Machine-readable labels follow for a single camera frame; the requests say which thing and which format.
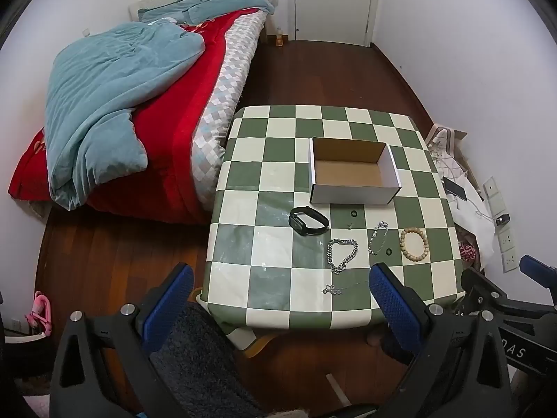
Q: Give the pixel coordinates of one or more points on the black smart band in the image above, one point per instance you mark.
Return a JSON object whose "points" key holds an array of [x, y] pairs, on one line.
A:
{"points": [[304, 230]]}

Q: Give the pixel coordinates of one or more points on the light blue quilt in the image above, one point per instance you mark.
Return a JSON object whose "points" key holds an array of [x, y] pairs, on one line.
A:
{"points": [[108, 96]]}

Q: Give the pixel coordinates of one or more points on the dark grey fuzzy cloth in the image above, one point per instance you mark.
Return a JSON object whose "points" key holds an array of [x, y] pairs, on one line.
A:
{"points": [[200, 357]]}

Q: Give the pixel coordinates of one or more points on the white wall socket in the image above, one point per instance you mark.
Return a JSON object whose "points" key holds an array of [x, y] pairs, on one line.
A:
{"points": [[491, 187], [497, 207], [510, 261], [505, 239]]}

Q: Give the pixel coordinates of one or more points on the black plug charger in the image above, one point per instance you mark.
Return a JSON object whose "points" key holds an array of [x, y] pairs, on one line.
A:
{"points": [[502, 220]]}

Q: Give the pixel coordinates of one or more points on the brown cardboard carton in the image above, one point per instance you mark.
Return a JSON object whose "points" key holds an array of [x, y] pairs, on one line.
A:
{"points": [[457, 136]]}

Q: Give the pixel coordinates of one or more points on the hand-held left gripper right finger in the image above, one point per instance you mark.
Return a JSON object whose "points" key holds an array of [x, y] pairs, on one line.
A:
{"points": [[389, 298]]}

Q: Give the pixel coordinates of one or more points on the red and white plastic bag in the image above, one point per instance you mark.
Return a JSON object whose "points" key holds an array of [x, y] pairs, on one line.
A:
{"points": [[468, 251]]}

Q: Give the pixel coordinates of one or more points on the pink plastic object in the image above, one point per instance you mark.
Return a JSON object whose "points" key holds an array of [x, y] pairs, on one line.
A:
{"points": [[40, 311]]}

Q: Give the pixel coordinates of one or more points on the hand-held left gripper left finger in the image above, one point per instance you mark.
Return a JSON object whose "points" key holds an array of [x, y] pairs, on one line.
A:
{"points": [[172, 300]]}

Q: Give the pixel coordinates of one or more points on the black smartphone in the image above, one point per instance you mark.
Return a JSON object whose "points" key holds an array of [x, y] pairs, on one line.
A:
{"points": [[454, 188]]}

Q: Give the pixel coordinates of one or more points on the orange drink bottle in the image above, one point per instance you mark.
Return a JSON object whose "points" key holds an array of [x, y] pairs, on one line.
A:
{"points": [[279, 39]]}

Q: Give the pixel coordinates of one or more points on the table with green checkered tablecloth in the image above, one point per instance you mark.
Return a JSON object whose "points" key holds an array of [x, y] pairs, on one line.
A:
{"points": [[278, 244]]}

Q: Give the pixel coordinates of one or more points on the red blanket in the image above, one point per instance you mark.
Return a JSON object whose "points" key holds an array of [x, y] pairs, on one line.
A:
{"points": [[174, 130]]}

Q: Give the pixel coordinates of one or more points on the blue pillow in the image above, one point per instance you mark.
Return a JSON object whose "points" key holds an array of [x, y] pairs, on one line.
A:
{"points": [[235, 2]]}

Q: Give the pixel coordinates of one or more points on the white door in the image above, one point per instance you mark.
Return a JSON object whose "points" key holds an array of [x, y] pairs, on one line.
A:
{"points": [[335, 4]]}

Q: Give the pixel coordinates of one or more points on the white cardboard box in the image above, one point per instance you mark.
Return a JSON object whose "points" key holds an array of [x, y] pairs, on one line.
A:
{"points": [[348, 193]]}

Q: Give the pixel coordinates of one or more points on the checkered grey mattress cover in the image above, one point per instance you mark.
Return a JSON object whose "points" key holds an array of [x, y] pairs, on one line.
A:
{"points": [[222, 104]]}

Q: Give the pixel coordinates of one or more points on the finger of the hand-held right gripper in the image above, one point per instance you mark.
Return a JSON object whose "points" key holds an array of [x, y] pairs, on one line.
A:
{"points": [[481, 285], [536, 266]]}

